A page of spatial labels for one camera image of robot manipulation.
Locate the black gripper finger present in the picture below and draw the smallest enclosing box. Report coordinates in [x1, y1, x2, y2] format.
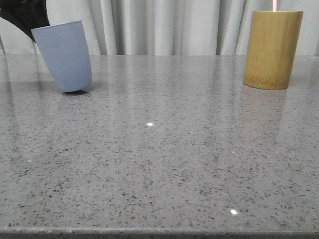
[0, 0, 50, 41]

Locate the blue plastic cup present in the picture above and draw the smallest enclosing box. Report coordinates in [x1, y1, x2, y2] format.
[31, 20, 92, 92]

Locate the grey pleated curtain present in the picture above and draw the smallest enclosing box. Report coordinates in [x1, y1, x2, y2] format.
[0, 0, 319, 56]

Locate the bamboo cylinder holder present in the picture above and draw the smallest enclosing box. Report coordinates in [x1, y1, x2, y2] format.
[244, 11, 303, 90]

